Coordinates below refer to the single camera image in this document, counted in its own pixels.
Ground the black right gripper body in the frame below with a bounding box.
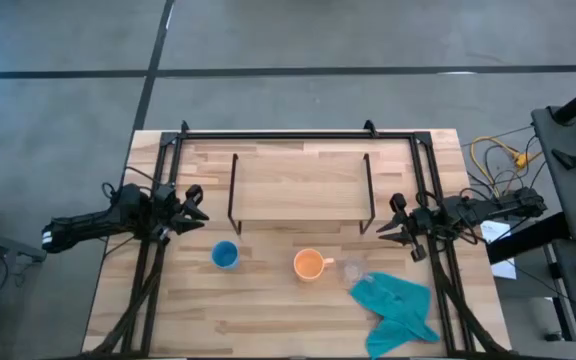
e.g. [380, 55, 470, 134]
[390, 192, 442, 246]

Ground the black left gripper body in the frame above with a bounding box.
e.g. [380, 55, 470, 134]
[151, 183, 204, 231]

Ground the blue plastic cup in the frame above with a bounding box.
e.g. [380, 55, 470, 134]
[210, 240, 241, 272]

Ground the orange mug with handle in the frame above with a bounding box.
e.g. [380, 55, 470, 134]
[292, 248, 336, 284]

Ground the teal cloth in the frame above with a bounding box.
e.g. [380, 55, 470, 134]
[349, 272, 442, 360]

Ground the white paper sheet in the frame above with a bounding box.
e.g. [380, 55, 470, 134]
[480, 219, 518, 280]

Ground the black support beam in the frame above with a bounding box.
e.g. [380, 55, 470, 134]
[485, 212, 572, 265]

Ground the grey side table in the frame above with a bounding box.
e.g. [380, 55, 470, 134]
[531, 104, 576, 244]

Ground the yellow cable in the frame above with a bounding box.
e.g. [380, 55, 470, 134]
[470, 135, 544, 199]

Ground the black aluminium table frame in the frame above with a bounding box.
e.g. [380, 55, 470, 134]
[80, 127, 514, 360]

